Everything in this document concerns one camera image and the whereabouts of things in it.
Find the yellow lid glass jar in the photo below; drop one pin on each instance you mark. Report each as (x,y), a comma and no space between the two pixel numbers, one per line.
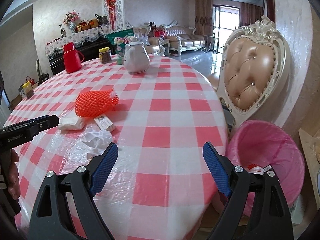
(105,55)

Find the small yellow lid jar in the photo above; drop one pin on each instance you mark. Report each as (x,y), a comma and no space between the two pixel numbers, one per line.
(28,89)

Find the pink lined trash bin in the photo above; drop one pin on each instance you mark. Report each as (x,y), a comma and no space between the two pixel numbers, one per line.
(261,143)

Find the wicker basket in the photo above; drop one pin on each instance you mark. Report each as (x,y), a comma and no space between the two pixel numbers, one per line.
(83,25)

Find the beige tufted ornate chair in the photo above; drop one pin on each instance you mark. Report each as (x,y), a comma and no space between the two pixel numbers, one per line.
(253,75)

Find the red Chinese knot decoration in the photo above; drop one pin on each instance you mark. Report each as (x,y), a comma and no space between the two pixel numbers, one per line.
(112,12)

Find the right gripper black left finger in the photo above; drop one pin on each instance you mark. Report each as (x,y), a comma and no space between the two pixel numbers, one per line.
(51,217)

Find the white paper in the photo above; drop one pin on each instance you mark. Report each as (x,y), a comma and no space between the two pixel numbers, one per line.
(97,142)

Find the red checked tablecloth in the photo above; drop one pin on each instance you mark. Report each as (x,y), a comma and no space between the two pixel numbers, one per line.
(160,185)

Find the left hand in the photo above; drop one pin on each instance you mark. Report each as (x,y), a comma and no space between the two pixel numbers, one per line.
(11,173)

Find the white tissue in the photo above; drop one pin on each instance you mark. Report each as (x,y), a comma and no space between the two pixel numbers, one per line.
(71,123)

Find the pink flower vase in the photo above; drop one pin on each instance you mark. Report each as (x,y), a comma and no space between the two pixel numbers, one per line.
(70,19)

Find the green snack bag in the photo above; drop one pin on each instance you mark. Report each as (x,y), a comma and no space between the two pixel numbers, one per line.
(120,39)

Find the red thermos jug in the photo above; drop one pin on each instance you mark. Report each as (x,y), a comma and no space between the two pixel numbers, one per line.
(72,58)

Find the black piano with lace cover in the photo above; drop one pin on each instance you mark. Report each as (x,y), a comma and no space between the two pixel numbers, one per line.
(88,42)

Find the cream ornate sofa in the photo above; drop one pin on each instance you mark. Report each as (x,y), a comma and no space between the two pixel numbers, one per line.
(182,38)

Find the white ceramic teapot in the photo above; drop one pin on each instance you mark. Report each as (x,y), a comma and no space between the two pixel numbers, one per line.
(136,60)

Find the small white cigarette box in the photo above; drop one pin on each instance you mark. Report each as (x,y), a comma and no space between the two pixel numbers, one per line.
(104,123)

